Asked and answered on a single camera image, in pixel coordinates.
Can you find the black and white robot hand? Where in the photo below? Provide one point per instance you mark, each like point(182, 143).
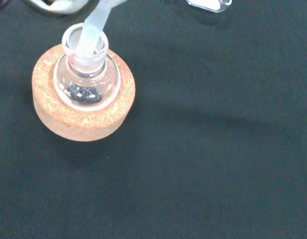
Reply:
point(58, 7)

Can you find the small glass round-bottom flask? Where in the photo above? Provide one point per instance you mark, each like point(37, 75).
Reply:
point(86, 84)

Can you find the black bench cloth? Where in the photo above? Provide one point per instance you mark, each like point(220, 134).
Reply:
point(193, 149)

